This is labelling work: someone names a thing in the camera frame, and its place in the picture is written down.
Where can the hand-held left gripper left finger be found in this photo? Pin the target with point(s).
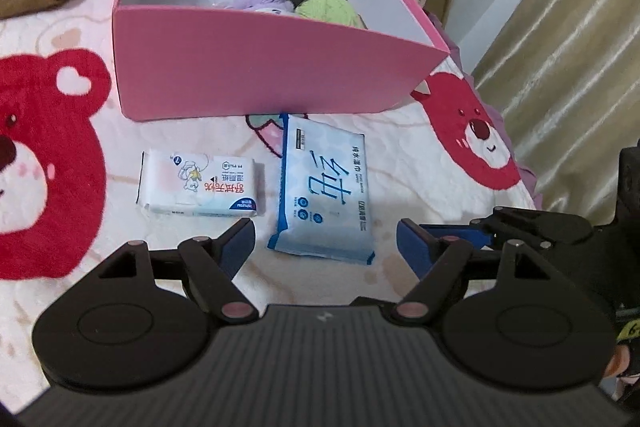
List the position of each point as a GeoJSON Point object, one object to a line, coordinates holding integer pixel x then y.
{"type": "Point", "coordinates": [240, 241]}

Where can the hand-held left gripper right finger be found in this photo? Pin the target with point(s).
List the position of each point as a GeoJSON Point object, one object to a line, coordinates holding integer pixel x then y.
{"type": "Point", "coordinates": [412, 248]}

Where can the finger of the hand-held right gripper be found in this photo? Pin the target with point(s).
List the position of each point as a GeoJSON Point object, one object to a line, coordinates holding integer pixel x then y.
{"type": "Point", "coordinates": [460, 231]}

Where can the pink cardboard box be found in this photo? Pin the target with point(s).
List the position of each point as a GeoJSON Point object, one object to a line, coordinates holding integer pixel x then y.
{"type": "Point", "coordinates": [260, 62]}

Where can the person's right hand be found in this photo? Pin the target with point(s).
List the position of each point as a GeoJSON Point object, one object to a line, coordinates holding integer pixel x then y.
{"type": "Point", "coordinates": [626, 362]}

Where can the white tissue packet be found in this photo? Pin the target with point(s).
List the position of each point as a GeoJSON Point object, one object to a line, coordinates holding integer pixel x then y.
{"type": "Point", "coordinates": [200, 182]}

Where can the blue wet wipes packet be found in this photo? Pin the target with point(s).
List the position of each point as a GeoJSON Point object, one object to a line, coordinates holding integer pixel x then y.
{"type": "Point", "coordinates": [325, 192]}

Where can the beige curtain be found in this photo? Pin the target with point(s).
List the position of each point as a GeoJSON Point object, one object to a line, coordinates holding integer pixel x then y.
{"type": "Point", "coordinates": [565, 47]}

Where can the red bear printed blanket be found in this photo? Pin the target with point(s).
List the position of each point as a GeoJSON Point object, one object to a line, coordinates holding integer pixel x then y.
{"type": "Point", "coordinates": [60, 117]}

